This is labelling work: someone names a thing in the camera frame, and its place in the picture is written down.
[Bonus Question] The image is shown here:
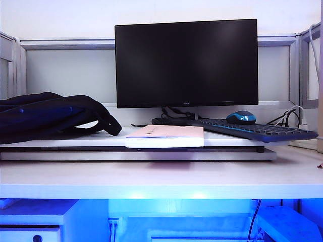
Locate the pink cover book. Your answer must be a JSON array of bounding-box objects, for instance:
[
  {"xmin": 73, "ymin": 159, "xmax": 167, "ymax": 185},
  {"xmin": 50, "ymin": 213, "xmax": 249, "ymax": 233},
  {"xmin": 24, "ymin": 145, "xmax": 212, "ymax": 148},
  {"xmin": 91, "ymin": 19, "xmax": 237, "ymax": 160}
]
[{"xmin": 125, "ymin": 125, "xmax": 204, "ymax": 149}]

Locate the black blue backpack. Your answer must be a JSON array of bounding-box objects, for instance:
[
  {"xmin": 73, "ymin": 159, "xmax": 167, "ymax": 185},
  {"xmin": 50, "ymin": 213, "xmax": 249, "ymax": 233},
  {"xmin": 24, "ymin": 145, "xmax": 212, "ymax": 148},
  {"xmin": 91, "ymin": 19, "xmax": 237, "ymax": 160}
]
[{"xmin": 0, "ymin": 91, "xmax": 122, "ymax": 145}]

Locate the white raised desk board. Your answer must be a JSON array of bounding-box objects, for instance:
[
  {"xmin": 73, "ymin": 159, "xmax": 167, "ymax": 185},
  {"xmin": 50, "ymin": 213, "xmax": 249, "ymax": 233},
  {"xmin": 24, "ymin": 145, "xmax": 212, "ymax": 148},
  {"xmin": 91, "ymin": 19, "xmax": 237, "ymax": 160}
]
[{"xmin": 0, "ymin": 126, "xmax": 291, "ymax": 147}]

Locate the white box under desk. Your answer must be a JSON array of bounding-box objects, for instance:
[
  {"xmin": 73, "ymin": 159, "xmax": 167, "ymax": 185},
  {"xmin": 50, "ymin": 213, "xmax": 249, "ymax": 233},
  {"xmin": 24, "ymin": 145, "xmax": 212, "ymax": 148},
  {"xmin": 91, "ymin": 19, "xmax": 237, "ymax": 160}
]
[{"xmin": 257, "ymin": 205, "xmax": 323, "ymax": 242}]

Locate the white base board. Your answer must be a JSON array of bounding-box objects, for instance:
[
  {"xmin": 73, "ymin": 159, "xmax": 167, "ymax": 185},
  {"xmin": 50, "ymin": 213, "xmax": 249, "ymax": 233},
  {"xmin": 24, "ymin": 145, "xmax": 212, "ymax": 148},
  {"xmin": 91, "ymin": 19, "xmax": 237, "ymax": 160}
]
[{"xmin": 0, "ymin": 147, "xmax": 277, "ymax": 162}]

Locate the black computer monitor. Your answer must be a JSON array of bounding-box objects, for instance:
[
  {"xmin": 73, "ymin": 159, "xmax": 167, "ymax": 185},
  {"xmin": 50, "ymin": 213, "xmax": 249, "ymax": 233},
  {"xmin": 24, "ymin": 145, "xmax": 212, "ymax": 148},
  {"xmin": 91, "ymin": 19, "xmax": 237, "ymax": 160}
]
[{"xmin": 114, "ymin": 19, "xmax": 259, "ymax": 109}]

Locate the blue black computer mouse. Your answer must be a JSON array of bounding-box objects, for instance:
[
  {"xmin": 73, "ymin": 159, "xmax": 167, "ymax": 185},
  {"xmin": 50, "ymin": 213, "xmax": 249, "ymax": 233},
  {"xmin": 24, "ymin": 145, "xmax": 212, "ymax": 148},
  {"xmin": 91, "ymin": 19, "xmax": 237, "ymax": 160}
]
[{"xmin": 226, "ymin": 110, "xmax": 256, "ymax": 125}]

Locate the wide grey partition panel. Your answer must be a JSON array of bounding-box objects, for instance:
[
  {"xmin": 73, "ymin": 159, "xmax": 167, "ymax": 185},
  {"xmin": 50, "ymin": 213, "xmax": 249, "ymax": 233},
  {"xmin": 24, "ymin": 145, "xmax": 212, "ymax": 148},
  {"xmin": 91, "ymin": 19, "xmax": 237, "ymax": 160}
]
[{"xmin": 19, "ymin": 35, "xmax": 301, "ymax": 106}]

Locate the black blue keyboard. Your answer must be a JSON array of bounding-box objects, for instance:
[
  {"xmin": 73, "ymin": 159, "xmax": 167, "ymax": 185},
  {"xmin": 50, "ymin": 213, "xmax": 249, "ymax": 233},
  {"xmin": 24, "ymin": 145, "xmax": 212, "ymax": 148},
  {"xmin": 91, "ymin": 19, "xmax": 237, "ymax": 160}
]
[{"xmin": 188, "ymin": 118, "xmax": 319, "ymax": 143}]

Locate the white drawer cabinet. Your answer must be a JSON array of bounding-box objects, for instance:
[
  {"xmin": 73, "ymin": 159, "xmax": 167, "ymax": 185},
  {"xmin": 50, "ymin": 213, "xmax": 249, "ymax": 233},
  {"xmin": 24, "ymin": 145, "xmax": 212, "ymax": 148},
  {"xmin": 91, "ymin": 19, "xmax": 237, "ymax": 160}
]
[{"xmin": 0, "ymin": 199, "xmax": 109, "ymax": 242}]

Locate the grey side partition panel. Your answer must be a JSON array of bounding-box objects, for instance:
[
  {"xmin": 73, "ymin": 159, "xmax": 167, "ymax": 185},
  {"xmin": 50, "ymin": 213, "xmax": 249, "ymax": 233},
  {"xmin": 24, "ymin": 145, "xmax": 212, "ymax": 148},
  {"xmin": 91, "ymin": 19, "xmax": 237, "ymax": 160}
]
[
  {"xmin": 299, "ymin": 22, "xmax": 323, "ymax": 109},
  {"xmin": 0, "ymin": 31, "xmax": 27, "ymax": 100}
]

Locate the black power adapter with cables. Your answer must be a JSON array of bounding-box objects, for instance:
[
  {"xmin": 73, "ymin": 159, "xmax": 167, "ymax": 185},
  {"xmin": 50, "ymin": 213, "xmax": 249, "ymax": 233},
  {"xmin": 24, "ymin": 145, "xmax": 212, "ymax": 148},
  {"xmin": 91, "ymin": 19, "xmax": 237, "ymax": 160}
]
[{"xmin": 151, "ymin": 107, "xmax": 202, "ymax": 127}]

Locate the white socket with cables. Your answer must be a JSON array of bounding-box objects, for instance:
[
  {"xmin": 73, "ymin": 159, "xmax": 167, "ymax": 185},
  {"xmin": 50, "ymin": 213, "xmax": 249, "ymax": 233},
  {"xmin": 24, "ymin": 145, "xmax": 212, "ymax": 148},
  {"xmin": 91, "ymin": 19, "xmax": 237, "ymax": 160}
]
[{"xmin": 108, "ymin": 218, "xmax": 119, "ymax": 242}]

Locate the black cable bundle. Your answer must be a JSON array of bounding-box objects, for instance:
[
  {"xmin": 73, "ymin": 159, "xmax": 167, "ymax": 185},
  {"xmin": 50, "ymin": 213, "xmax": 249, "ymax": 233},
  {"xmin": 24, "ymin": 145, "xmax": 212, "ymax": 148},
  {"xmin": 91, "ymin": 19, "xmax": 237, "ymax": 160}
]
[{"xmin": 266, "ymin": 108, "xmax": 302, "ymax": 127}]

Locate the dark hanging cable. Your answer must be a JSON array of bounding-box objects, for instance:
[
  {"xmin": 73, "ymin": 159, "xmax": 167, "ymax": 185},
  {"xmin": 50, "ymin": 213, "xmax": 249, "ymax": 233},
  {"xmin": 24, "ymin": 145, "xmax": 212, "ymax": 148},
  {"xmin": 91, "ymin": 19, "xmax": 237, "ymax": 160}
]
[{"xmin": 248, "ymin": 199, "xmax": 262, "ymax": 242}]

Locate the white looped cable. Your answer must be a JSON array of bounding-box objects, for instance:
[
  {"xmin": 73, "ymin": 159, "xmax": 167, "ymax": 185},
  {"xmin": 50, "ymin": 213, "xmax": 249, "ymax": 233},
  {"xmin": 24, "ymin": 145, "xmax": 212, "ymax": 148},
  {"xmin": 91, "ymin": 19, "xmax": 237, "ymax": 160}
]
[{"xmin": 287, "ymin": 105, "xmax": 305, "ymax": 126}]

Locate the white cable on partition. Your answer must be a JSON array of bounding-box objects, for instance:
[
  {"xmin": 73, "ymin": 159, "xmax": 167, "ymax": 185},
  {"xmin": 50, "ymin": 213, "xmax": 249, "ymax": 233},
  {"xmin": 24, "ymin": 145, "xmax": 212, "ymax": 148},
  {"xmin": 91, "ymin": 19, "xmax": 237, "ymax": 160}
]
[{"xmin": 309, "ymin": 24, "xmax": 323, "ymax": 101}]

